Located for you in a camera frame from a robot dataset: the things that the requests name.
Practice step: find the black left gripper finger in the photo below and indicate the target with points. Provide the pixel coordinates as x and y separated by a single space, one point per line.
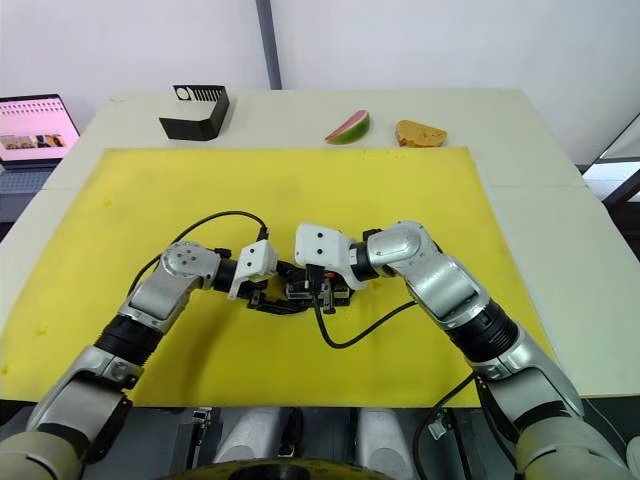
282 307

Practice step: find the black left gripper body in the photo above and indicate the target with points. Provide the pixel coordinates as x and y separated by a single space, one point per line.
255 290

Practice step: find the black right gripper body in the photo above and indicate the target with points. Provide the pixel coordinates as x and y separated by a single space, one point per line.
315 277

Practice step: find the black fuse box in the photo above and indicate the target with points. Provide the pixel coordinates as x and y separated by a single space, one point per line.
342 295

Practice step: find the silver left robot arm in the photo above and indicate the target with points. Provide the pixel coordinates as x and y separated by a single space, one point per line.
155 295

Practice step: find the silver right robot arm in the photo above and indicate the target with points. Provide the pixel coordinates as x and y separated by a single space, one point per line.
450 295

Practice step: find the black open cardboard box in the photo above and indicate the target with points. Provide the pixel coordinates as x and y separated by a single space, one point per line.
192 125

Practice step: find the yellow foam mat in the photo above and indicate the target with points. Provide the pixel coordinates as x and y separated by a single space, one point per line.
300 190

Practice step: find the white rounded robot leg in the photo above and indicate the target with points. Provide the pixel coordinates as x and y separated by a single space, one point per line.
250 435
385 435

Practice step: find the toy watermelon slice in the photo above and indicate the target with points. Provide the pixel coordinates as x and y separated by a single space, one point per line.
352 127

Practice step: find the round yellowish robot waist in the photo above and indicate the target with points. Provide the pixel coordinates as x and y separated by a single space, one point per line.
280 471

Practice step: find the toy orange bread slice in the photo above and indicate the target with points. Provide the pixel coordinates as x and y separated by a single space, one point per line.
420 135

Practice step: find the dark upright pole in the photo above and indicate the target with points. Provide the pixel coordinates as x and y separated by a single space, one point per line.
271 45

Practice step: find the open laptop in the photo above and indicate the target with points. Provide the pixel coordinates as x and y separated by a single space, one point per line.
32 130

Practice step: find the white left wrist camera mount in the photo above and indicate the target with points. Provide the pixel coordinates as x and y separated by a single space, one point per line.
257 260

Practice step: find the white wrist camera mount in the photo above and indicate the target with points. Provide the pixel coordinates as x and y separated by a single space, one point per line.
320 247
257 260

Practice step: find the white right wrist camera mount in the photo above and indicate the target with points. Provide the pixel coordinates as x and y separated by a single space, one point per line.
320 247

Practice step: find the silver metal bracket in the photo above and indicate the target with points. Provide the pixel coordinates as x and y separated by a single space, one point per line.
201 425

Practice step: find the dark frame beside table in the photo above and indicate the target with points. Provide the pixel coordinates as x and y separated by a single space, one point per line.
617 180

